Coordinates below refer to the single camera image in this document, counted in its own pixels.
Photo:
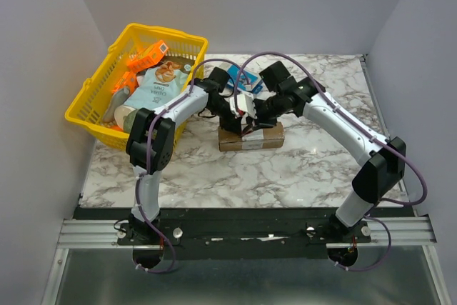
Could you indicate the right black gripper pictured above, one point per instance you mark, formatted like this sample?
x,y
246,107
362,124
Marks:
x,y
263,115

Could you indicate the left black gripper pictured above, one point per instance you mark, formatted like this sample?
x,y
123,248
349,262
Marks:
x,y
232,124

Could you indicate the brown cardboard express box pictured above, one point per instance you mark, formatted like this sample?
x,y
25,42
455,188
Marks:
x,y
272,138

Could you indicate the red black utility knife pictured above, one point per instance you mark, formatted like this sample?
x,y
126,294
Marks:
x,y
248,129

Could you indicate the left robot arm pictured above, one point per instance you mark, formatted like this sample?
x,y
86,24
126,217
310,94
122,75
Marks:
x,y
151,140

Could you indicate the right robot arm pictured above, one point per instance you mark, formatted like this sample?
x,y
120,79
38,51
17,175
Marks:
x,y
380,158

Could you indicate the blue razor box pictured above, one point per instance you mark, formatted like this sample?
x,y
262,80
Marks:
x,y
249,81

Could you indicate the orange snack box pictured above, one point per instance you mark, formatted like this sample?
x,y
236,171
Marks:
x,y
149,57

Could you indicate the light blue chips bag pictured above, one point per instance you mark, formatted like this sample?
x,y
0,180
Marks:
x,y
161,83

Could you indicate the yellow plastic basket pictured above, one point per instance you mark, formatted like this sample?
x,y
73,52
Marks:
x,y
90,104

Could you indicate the green melon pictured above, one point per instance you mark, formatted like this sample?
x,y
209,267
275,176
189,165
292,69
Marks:
x,y
129,121

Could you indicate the orange packet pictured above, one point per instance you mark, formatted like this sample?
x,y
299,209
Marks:
x,y
128,80

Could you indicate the white round jar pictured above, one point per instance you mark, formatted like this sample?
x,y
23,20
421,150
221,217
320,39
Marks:
x,y
120,113

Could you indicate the beige bottle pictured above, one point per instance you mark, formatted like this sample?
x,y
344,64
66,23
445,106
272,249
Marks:
x,y
117,99

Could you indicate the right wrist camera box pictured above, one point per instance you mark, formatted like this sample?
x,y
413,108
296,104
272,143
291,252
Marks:
x,y
251,113

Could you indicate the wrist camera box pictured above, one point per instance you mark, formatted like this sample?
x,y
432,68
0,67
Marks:
x,y
251,113
240,103

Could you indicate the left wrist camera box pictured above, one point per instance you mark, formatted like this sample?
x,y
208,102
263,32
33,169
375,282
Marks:
x,y
240,103

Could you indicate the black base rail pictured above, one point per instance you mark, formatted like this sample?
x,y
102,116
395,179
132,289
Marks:
x,y
235,234

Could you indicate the aluminium frame rail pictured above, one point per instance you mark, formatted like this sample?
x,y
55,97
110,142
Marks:
x,y
88,234

